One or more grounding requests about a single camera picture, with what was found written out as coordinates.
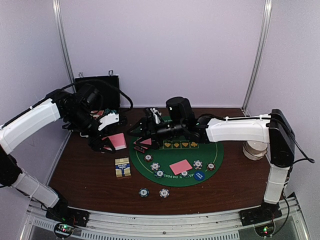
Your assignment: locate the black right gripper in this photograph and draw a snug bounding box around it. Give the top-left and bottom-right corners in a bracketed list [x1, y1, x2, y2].
[126, 117, 186, 150]

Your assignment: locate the pink playing cards pile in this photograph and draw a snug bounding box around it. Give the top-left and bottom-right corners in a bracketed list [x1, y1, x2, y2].
[108, 132, 127, 151]

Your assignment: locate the dealt card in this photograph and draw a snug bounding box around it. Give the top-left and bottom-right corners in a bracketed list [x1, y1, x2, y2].
[133, 137, 152, 147]

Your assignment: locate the blue beige chip mat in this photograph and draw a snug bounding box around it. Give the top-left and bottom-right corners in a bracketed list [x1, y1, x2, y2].
[150, 162, 161, 171]
[193, 160, 203, 170]

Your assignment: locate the face-down card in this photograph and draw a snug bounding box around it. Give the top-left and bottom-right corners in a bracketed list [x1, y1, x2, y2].
[169, 159, 193, 175]

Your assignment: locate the brown chip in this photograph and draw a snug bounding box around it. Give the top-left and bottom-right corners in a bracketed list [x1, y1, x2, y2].
[207, 162, 216, 171]
[144, 154, 153, 162]

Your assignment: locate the blue green chip mat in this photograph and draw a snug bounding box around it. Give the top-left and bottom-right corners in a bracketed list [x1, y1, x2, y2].
[180, 171, 189, 178]
[154, 169, 165, 178]

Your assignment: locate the blue small blind button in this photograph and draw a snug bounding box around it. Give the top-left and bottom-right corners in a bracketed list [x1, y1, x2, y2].
[193, 171, 206, 181]

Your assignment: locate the blue beige 10 chip stack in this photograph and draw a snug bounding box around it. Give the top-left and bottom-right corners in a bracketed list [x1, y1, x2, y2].
[159, 188, 170, 198]

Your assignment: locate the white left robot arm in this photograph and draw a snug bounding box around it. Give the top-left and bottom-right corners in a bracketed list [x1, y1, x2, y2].
[0, 79, 128, 222]

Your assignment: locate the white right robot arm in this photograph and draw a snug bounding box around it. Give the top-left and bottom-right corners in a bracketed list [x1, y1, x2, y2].
[136, 106, 315, 221]

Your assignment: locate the boxed playing card deck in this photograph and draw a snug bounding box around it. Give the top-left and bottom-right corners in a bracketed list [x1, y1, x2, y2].
[90, 110, 104, 119]

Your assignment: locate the teal blue chip stack in case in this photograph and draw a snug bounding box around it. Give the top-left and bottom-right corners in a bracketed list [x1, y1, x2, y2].
[103, 108, 118, 115]

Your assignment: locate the open card deck box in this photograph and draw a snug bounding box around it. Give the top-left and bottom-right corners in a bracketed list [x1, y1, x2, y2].
[115, 157, 131, 178]

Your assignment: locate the green round poker mat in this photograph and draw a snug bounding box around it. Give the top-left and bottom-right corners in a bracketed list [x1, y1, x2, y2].
[129, 136, 224, 188]

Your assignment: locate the black poker chip case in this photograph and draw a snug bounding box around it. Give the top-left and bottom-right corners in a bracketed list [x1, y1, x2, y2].
[74, 73, 121, 113]

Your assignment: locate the blue green 50 chip stack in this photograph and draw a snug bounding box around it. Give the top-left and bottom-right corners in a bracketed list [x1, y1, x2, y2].
[138, 188, 150, 198]

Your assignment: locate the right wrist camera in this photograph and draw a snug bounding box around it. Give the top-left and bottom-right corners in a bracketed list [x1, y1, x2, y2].
[144, 96, 196, 125]

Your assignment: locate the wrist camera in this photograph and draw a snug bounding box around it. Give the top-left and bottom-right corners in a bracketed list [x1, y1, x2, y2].
[97, 113, 128, 131]
[144, 96, 196, 125]

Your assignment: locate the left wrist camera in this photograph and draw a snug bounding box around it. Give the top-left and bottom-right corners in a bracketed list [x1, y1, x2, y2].
[97, 113, 128, 131]

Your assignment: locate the aluminium front rail base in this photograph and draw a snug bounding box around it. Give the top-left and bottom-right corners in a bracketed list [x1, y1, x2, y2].
[19, 192, 313, 240]

